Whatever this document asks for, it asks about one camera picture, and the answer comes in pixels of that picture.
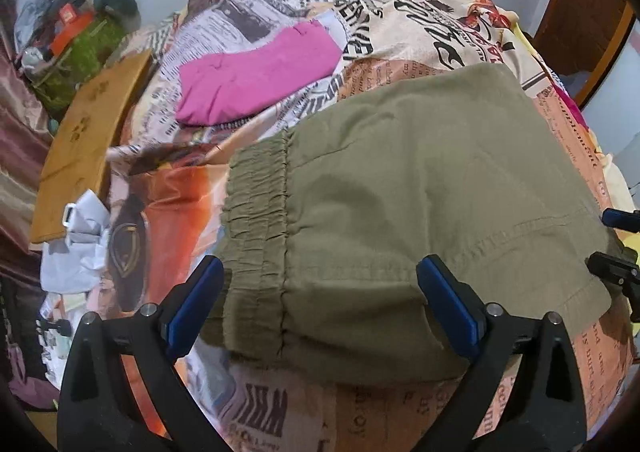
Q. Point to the olive green pants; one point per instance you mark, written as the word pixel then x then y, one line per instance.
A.
pixel 425 212

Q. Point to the orange box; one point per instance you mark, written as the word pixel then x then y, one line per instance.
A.
pixel 72 27

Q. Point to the brown wooden door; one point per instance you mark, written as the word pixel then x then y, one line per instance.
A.
pixel 585 17

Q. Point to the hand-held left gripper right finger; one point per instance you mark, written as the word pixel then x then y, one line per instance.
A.
pixel 447 304

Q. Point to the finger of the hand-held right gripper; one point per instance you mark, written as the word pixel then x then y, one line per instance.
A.
pixel 620 220
pixel 617 272

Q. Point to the wooden lap table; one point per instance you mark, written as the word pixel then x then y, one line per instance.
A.
pixel 85 142

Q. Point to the white plastic bag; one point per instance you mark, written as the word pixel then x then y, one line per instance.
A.
pixel 75 252

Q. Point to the striped brown curtain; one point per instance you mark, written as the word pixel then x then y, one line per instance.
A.
pixel 20 142

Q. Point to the printed blanket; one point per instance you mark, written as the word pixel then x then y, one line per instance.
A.
pixel 165 212

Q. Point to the green patterned storage bin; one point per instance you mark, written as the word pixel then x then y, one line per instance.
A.
pixel 82 52

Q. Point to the pink folded garment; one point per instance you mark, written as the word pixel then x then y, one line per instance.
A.
pixel 255 74

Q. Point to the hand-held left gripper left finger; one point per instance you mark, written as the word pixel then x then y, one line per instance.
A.
pixel 197 302

